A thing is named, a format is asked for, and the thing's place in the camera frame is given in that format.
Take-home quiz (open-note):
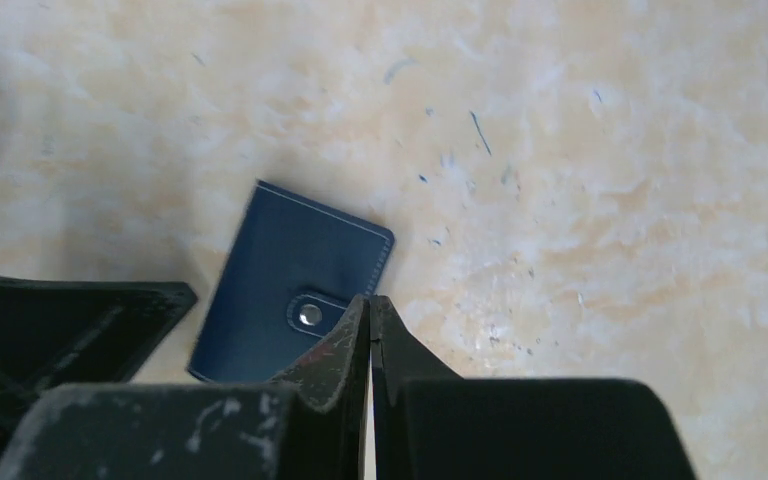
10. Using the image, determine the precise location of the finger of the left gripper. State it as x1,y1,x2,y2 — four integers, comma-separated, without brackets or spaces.
0,276,198,455

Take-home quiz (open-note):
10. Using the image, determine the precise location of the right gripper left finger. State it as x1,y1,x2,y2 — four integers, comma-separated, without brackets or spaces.
0,296,370,479

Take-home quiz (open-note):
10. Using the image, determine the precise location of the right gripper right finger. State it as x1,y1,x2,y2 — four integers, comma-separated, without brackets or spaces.
369,296,695,479

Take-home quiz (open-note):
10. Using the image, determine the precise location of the navy blue card holder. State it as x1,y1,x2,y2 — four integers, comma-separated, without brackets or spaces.
187,181,395,383

